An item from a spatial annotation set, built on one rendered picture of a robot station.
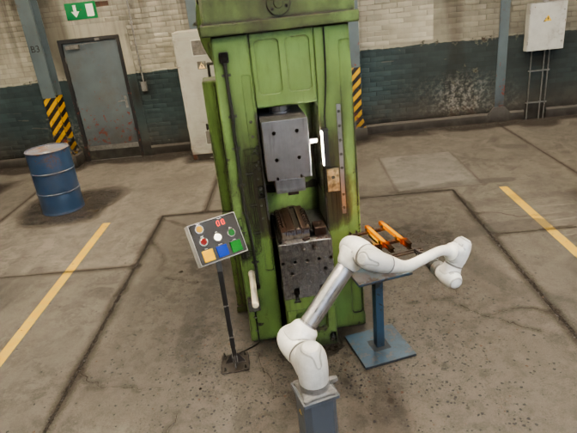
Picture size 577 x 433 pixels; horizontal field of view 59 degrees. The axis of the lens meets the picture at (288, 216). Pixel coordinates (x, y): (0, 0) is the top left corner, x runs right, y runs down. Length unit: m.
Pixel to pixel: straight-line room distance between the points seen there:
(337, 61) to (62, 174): 4.97
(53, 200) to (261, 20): 5.03
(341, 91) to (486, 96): 6.67
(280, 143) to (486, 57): 6.90
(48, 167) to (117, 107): 2.70
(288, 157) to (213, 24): 0.94
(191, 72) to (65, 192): 2.79
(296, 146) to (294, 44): 0.64
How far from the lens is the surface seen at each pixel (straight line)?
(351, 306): 4.15
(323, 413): 2.84
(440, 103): 9.76
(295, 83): 3.45
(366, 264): 2.62
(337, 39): 3.46
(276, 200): 4.00
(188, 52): 8.74
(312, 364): 2.64
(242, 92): 3.42
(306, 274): 3.69
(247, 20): 3.34
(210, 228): 3.39
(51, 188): 7.63
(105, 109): 9.95
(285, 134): 3.35
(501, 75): 10.02
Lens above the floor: 2.50
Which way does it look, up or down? 23 degrees down
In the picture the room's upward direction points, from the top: 6 degrees counter-clockwise
